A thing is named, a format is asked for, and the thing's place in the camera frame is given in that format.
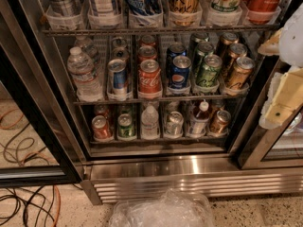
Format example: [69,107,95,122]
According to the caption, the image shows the blue silver redbull can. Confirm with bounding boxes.
[107,59,128,95]

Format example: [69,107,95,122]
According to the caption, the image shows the front green soda can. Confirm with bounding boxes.
[196,54,223,87]

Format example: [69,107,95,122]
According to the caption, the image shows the bottom shelf red can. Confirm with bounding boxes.
[92,115,112,140]

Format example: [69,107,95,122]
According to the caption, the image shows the gold soda can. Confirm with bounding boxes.
[216,32,239,57]
[221,43,248,78]
[225,56,255,90]

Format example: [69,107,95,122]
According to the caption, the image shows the clear water bottle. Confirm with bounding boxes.
[74,36,100,66]
[67,46,103,102]

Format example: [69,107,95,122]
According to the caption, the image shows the red coca-cola can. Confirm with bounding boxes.
[139,35,157,47]
[137,45,157,63]
[139,60,161,94]

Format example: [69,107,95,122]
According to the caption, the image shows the bottom shelf water bottle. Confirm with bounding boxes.
[141,105,159,140]

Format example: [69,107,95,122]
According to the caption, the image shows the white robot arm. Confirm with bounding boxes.
[258,4,303,130]

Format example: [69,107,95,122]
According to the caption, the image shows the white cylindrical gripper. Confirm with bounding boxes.
[257,28,303,131]

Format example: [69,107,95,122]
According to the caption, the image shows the green soda can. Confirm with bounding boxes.
[196,54,223,87]
[192,42,215,76]
[189,32,209,52]

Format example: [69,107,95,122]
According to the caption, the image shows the right glass fridge door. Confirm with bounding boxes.
[235,60,303,169]

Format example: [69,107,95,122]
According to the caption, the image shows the front red coca-cola can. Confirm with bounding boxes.
[139,60,161,94]

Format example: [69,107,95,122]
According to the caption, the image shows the bottom shelf bronze can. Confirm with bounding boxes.
[209,110,231,134]

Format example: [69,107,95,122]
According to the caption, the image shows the clear plastic bag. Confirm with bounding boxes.
[108,189,215,227]

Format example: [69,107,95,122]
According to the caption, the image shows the front blue pepsi can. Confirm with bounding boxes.
[169,55,191,89]

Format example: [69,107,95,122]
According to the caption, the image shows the rear clear water bottle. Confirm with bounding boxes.
[74,36,100,66]

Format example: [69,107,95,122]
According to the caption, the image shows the black cables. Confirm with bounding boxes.
[0,121,83,227]

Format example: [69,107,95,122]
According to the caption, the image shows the bottom shelf green can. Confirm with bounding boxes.
[118,113,135,138]

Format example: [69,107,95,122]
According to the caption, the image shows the top shelf gold lacroix can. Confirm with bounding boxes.
[169,0,200,26]

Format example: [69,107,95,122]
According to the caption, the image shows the orange cable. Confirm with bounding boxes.
[0,107,62,227]

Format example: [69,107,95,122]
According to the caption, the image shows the glass fridge door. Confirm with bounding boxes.
[235,60,303,169]
[0,0,84,187]

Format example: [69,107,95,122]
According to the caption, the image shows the front clear water bottle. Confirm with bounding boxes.
[67,46,103,102]

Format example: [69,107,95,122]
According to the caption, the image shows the steel fridge base grille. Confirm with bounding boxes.
[80,155,303,205]

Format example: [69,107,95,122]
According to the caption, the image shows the blue pepsi can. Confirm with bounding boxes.
[166,43,187,77]
[169,55,191,89]

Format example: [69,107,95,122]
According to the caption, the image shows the front gold soda can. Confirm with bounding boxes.
[225,56,255,90]

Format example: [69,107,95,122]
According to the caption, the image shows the left glass fridge door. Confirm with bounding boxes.
[0,0,84,187]

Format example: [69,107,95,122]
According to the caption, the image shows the bottom shelf silver can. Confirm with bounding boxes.
[166,111,184,135]

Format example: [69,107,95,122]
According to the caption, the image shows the bottom shelf white-cap bottle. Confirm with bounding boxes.
[187,101,209,136]

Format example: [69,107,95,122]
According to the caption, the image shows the top shelf coca-cola can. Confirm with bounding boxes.
[247,0,280,25]

